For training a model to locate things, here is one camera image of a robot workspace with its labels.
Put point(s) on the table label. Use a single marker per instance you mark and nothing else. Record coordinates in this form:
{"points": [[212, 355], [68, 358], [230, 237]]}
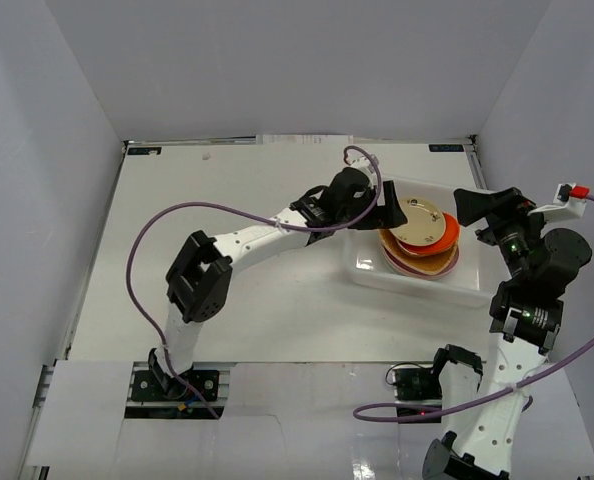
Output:
{"points": [[143, 151], [446, 148]]}

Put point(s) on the pink round plate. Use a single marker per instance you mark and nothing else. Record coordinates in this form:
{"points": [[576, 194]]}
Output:
{"points": [[407, 269]]}

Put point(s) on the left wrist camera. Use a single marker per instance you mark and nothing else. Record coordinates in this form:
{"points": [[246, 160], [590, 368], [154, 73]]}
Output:
{"points": [[368, 164]]}

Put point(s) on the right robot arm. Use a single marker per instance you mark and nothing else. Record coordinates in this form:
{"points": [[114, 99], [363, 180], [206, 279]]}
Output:
{"points": [[484, 396]]}

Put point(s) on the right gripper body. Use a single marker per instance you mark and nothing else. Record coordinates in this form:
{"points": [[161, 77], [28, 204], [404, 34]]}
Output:
{"points": [[516, 231]]}

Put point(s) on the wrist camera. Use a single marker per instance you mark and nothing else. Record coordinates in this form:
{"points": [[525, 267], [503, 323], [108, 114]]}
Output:
{"points": [[569, 203], [368, 164]]}

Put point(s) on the yellow square plate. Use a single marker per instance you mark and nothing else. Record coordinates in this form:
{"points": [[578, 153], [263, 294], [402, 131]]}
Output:
{"points": [[390, 242]]}

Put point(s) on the woven bamboo tray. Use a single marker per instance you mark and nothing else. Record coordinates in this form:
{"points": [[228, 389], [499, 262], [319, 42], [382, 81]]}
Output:
{"points": [[427, 265]]}

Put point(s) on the left table label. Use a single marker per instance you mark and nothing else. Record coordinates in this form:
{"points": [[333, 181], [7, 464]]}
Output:
{"points": [[143, 151]]}

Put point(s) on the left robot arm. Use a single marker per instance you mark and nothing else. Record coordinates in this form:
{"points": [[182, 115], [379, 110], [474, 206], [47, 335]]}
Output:
{"points": [[199, 278]]}

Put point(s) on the right table label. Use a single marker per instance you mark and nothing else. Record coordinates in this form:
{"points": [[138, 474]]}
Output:
{"points": [[446, 148]]}

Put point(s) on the orange round plate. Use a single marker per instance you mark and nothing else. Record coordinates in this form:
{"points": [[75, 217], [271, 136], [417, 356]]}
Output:
{"points": [[447, 241]]}

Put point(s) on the beige patterned round plate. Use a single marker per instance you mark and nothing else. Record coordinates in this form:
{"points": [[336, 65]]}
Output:
{"points": [[425, 223]]}

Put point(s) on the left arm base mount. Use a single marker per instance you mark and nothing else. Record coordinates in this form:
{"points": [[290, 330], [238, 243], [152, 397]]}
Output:
{"points": [[149, 400]]}

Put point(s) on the papers at back edge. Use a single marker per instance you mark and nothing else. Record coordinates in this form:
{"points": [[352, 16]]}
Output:
{"points": [[304, 139]]}

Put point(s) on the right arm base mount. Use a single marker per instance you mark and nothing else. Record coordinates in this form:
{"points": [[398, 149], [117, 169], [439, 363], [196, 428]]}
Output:
{"points": [[416, 389]]}

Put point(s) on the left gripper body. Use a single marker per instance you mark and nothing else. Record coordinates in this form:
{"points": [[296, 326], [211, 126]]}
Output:
{"points": [[377, 204]]}

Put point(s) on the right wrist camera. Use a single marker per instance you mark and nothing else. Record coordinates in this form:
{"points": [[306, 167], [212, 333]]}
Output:
{"points": [[569, 203]]}

